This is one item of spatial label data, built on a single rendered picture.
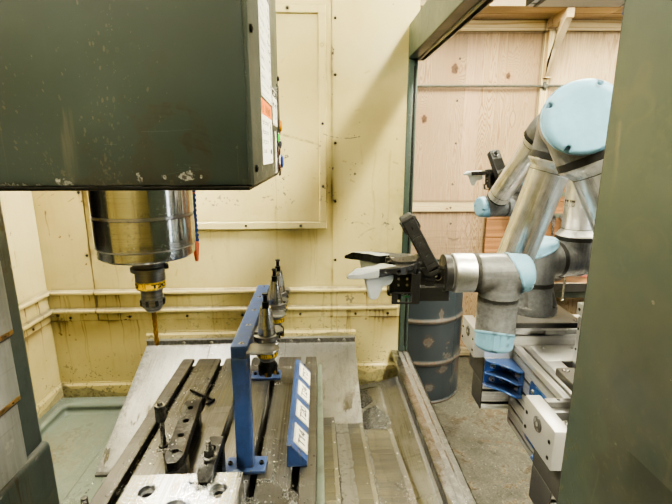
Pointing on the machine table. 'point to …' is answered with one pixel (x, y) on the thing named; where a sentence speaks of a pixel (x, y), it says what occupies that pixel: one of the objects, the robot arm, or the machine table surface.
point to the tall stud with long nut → (161, 422)
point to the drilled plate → (167, 484)
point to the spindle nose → (142, 226)
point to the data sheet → (265, 50)
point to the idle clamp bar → (177, 464)
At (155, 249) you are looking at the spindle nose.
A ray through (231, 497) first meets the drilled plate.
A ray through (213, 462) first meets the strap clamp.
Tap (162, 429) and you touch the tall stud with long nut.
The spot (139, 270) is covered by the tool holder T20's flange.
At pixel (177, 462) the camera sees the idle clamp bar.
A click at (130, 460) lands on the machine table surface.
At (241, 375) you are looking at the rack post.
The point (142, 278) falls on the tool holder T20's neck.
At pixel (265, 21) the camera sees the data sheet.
